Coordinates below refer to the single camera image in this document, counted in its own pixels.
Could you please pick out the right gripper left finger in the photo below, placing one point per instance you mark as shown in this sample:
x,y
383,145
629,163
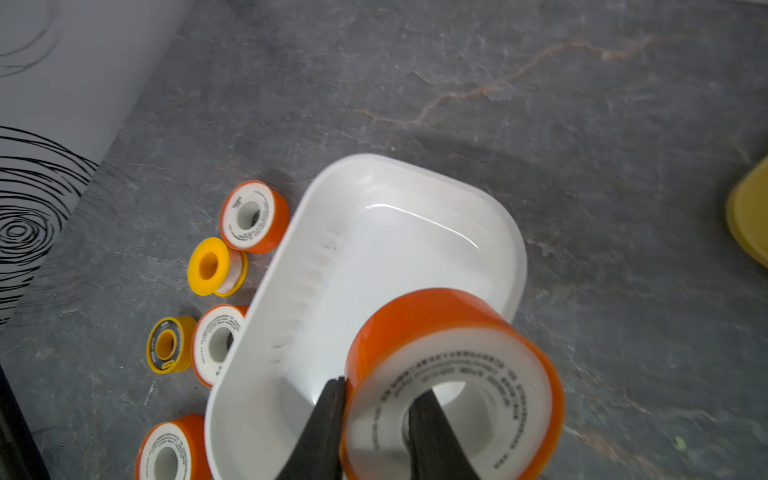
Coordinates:
x,y
317,451

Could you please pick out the orange sealing tape roll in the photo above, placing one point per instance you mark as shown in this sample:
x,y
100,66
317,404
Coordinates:
x,y
254,218
213,337
506,407
174,450

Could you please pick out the yellow sealing tape roll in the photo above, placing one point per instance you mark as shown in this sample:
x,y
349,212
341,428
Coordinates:
x,y
216,269

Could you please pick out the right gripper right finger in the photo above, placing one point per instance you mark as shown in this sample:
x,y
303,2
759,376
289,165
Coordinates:
x,y
434,450

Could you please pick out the yellow tray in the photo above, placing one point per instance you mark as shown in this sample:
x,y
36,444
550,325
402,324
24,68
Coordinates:
x,y
746,213

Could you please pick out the yellow black tape roll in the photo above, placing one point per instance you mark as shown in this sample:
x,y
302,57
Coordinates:
x,y
169,345

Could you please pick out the white plastic storage box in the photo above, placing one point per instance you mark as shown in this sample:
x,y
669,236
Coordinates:
x,y
368,230

